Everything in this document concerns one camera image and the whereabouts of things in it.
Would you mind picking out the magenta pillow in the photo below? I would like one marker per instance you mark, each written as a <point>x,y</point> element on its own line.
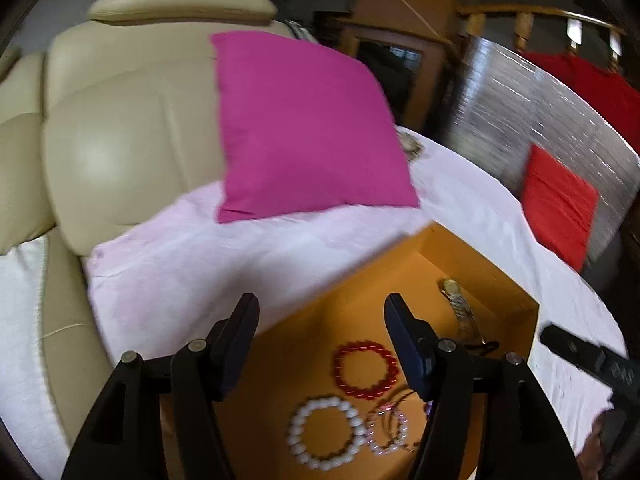
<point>304,128</point>

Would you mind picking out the wooden cabinet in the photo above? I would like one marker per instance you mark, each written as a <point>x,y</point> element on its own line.
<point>422,26</point>

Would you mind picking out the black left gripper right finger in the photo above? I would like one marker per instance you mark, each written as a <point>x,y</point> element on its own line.
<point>496,404</point>

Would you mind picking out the orange cardboard box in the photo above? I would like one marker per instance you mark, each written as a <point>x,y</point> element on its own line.
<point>328,346</point>

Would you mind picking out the red pillow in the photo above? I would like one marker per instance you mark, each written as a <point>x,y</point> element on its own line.
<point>559,207</point>

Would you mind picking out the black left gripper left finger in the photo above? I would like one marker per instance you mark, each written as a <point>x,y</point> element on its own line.
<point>121,437</point>

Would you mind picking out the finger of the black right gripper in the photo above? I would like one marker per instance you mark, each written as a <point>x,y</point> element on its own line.
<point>609,368</point>

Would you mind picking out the silver foil insulation sheet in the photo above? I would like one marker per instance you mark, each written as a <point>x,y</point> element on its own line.
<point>504,104</point>

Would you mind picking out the dark metal bangle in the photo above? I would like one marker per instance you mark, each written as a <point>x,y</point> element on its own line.
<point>388,426</point>

